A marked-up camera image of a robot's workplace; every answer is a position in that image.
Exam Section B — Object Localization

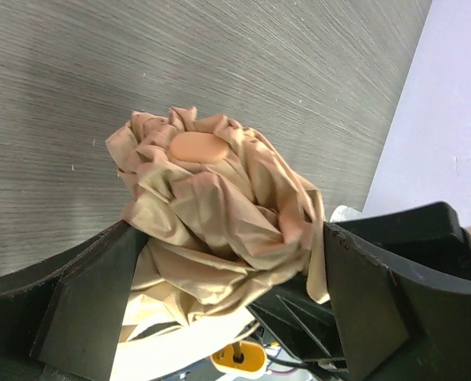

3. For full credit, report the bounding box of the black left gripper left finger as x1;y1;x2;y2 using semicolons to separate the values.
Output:
0;221;148;380

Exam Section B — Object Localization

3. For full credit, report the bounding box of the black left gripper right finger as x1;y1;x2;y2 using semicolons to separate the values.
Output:
324;224;471;380

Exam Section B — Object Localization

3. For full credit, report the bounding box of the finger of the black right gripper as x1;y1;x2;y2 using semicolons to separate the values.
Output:
248;283;344;360
338;202;471;281

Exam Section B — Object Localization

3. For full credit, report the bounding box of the clear plastic water bottle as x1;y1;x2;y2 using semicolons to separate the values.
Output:
330;205;362;222

